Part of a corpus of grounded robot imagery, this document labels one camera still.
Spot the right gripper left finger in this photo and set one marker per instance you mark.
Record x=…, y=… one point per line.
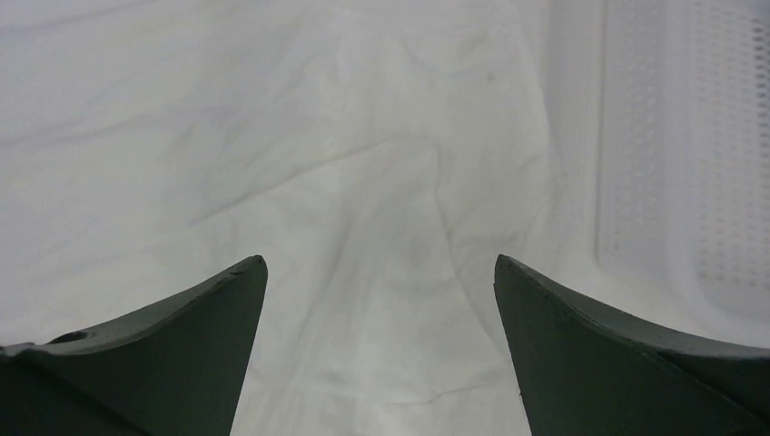
x=174, y=367

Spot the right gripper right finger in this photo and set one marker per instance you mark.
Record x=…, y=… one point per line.
x=587, y=368

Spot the white t shirt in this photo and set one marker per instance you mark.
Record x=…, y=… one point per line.
x=379, y=155

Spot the white plastic basket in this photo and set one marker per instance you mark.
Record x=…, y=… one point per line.
x=683, y=163

